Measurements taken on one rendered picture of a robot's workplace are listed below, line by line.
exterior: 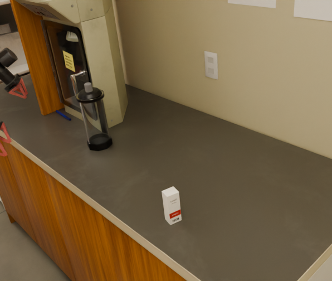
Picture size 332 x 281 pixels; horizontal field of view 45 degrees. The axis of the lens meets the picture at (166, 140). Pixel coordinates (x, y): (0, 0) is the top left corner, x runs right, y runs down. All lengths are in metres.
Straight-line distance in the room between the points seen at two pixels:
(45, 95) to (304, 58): 1.19
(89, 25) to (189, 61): 0.48
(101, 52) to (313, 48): 0.80
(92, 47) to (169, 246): 0.86
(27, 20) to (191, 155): 0.94
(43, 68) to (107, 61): 0.40
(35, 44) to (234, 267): 1.32
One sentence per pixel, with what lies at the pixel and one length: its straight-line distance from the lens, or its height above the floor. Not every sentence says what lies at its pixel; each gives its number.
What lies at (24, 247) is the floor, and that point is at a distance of 2.75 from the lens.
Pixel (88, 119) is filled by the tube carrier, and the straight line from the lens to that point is 1.57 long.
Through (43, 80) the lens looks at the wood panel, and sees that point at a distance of 1.99.
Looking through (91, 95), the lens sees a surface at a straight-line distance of 1.53.
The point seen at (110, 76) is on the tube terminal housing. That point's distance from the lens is 1.72.
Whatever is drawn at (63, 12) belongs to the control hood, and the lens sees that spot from 1.57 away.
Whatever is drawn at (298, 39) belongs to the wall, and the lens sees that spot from 1.46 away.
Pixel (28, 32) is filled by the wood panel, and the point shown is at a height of 1.34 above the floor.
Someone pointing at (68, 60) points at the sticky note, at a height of 1.24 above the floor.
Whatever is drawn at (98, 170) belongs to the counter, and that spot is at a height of 0.94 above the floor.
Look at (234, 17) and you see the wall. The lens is 1.60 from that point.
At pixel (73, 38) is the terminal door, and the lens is 1.67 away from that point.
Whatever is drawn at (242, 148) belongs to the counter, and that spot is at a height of 0.94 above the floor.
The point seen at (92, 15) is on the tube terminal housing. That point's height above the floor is 1.42.
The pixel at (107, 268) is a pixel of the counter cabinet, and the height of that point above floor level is 0.54.
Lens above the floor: 1.75
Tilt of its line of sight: 30 degrees down
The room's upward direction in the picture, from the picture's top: 6 degrees counter-clockwise
